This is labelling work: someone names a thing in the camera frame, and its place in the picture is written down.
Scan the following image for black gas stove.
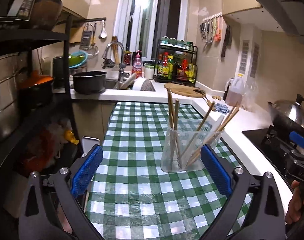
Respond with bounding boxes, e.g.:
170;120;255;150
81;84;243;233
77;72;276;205
242;126;304;180

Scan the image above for bundle of wooden utensils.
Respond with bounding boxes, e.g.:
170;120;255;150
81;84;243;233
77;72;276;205
111;36;120;64

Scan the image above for clear plastic utensil container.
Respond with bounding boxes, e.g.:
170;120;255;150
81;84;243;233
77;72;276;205
161;121;226;173

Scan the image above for white wall vent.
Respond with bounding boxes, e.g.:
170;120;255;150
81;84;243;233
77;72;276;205
250;43;260;78
240;40;250;77

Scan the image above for oil jug with yellow cap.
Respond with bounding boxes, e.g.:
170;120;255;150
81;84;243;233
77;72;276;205
223;77;245;107

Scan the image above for black cooking pot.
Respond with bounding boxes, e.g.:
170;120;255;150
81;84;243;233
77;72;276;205
72;71;107;95

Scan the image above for yellow plastic bag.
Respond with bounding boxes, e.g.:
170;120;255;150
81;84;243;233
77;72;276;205
62;129;79;145

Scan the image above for black spice rack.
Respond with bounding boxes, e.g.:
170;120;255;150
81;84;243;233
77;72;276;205
156;40;198;84

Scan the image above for person's right hand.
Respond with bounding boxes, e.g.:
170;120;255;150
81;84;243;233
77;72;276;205
285;180;304;225

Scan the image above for chrome kitchen faucet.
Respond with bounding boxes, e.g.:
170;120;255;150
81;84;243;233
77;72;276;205
103;41;130;82

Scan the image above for stacked steel pots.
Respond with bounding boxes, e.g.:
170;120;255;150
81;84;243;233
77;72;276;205
0;52;26;140

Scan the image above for black wok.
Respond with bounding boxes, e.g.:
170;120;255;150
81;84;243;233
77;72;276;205
267;101;304;140

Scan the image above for white plastic bin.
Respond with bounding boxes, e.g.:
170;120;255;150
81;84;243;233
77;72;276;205
81;136;100;157

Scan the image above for round wooden cutting board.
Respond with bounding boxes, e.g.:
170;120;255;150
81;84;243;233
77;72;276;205
164;82;206;97

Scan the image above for range hood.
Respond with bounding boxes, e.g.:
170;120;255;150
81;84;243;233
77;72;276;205
243;0;304;35

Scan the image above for black-handled knife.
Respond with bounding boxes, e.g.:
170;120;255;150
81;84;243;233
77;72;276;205
193;89;215;107

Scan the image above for metal grater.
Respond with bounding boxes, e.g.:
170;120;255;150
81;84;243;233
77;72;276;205
79;23;97;50

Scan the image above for white jar with green lid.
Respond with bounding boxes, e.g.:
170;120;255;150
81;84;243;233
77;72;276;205
144;65;155;80

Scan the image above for brown bowl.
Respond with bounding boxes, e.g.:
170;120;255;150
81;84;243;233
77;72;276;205
30;0;63;30

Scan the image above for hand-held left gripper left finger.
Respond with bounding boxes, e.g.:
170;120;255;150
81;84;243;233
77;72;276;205
18;144;104;240

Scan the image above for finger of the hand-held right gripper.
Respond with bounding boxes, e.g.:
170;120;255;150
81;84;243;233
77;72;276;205
289;130;304;149
277;141;299;163

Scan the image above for steel wok lid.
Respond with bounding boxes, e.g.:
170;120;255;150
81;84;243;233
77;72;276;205
272;94;304;130

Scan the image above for orange and white bag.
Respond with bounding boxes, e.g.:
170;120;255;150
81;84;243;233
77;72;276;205
19;122;67;175

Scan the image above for row of sauce bottles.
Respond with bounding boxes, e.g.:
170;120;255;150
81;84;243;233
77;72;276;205
158;52;195;82

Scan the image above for white colander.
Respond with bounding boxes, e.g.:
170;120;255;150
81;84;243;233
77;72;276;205
132;77;156;92

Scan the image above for dark cleaver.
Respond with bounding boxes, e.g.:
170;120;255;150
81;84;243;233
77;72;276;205
221;24;231;58

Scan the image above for white plate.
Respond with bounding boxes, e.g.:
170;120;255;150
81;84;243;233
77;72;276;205
121;72;137;90

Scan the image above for row of green-lidded spice jars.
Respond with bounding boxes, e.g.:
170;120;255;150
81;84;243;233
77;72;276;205
161;37;194;50

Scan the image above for black storage shelf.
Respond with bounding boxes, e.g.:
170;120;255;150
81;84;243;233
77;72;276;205
0;15;80;180

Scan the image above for hanging metal kitchen tools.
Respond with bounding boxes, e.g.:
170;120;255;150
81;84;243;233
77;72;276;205
199;15;222;44

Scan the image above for pink dish soap bottle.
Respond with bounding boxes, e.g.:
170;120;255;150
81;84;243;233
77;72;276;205
131;51;144;78

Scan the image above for clear plastic bottle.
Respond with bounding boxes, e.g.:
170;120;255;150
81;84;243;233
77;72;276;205
242;81;259;112

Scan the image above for dark cylindrical canister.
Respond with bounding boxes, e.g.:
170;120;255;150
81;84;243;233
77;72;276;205
52;56;71;89

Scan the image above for window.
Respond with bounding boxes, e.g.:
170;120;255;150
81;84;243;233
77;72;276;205
114;0;200;60

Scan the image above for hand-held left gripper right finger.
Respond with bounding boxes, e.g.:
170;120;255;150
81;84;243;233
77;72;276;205
200;144;286;240

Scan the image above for wire strainer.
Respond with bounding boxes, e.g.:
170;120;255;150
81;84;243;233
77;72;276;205
87;44;99;60

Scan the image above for black pot with orange lid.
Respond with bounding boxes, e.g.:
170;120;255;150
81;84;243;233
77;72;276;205
18;71;55;108

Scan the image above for blue rag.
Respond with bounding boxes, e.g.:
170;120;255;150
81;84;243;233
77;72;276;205
213;103;230;114

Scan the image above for green checkered tablecloth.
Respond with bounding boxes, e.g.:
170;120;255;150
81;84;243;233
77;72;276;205
86;101;254;240

